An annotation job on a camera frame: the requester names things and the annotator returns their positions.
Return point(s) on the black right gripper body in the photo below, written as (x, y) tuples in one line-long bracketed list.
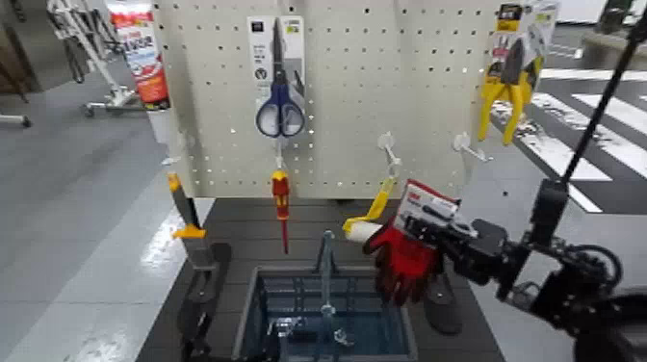
[(480, 250)]

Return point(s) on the clear plastic hook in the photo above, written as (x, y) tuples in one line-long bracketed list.
[(462, 143), (278, 154), (174, 151), (386, 141)]

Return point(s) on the yellow black hand tool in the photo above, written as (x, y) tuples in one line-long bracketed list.
[(187, 207)]

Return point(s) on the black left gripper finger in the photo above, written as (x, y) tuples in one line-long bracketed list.
[(220, 263), (194, 288)]

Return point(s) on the white sealant tube red label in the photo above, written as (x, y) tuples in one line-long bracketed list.
[(144, 65)]

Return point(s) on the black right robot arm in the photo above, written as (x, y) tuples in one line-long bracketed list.
[(581, 288)]

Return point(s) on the red yellow screwdriver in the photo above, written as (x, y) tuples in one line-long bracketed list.
[(280, 192)]

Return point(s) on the black oval pad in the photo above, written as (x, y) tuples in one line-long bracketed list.
[(442, 303)]

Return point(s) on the red gloves with card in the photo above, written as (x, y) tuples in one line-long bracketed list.
[(404, 263)]

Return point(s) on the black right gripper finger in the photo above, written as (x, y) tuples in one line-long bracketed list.
[(434, 241), (445, 218)]

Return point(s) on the blue scissors on card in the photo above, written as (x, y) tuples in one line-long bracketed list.
[(280, 101)]

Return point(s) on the beige pegboard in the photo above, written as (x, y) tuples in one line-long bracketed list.
[(354, 76)]

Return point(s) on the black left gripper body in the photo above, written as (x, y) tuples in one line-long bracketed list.
[(194, 333)]

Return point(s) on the yellow pliers in package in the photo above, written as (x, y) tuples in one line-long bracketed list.
[(515, 91)]

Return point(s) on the white cart leg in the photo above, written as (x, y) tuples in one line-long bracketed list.
[(15, 120)]

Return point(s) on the brown cabinet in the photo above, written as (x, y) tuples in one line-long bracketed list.
[(15, 60)]

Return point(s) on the grey round base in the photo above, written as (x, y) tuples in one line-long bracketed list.
[(606, 48)]

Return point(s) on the white metal stand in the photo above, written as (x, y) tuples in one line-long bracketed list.
[(119, 93)]

